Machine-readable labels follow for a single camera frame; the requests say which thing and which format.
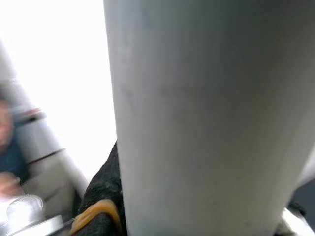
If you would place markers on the white grey ringed pole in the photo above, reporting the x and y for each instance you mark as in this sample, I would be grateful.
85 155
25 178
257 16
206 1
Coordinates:
39 137

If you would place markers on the person in blue shirt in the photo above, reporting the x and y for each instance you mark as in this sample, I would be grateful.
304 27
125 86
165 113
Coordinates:
12 157

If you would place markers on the white plastic table leg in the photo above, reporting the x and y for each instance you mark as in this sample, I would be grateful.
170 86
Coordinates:
209 110

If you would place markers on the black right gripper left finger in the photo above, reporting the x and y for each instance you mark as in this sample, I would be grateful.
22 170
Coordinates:
105 182

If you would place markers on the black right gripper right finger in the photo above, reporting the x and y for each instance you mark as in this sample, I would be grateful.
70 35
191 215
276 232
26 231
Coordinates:
295 209

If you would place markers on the yellow rubber band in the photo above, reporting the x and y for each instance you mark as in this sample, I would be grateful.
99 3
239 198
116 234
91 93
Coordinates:
98 207

